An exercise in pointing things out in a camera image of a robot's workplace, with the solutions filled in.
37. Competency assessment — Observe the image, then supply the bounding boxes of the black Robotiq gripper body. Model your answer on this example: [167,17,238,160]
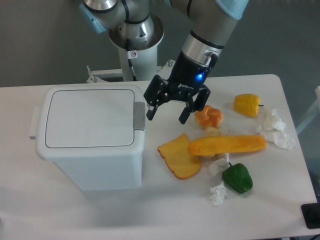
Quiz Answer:
[166,51,211,102]

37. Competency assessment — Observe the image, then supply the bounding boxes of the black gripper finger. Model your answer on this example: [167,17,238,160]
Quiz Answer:
[179,84,211,124]
[143,75,173,121]

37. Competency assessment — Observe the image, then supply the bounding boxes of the white plastic trash can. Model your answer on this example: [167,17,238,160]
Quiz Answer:
[34,83,146,191]

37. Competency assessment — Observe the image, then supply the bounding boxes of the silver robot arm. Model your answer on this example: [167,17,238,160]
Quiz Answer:
[79,0,248,123]

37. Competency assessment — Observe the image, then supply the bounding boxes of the knotted bread roll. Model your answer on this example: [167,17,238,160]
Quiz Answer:
[194,105,224,129]

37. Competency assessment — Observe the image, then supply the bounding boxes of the small round bread bun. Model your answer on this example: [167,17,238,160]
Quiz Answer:
[203,127,221,137]

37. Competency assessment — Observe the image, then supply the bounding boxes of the long orange baguette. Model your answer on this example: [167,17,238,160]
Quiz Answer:
[188,135,267,156]

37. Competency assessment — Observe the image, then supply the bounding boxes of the yellow bell pepper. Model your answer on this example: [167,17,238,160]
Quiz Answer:
[233,93,263,117]

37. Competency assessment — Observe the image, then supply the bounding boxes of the toast bread slice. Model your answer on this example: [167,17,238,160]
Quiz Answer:
[157,133,202,180]

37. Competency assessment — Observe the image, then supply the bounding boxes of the crumpled tissue near baguette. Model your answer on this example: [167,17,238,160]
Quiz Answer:
[208,153,230,176]

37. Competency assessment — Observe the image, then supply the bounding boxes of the green bell pepper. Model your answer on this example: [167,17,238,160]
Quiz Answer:
[221,163,253,194]

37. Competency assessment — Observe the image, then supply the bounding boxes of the large crumpled white tissue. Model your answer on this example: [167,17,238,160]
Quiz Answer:
[256,108,295,150]

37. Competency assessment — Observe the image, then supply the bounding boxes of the crumpled tissue at front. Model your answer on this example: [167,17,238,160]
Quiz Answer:
[209,181,228,207]

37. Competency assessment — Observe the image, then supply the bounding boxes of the black device at edge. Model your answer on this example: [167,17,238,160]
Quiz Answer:
[301,202,320,229]

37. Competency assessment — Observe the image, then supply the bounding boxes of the white metal base frame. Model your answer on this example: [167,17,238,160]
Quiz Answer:
[86,59,176,84]

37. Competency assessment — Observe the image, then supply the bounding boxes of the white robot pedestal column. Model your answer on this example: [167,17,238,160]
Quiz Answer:
[118,46,158,82]

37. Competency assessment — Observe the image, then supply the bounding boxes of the black cable on pedestal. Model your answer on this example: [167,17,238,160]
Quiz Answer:
[127,58,138,82]

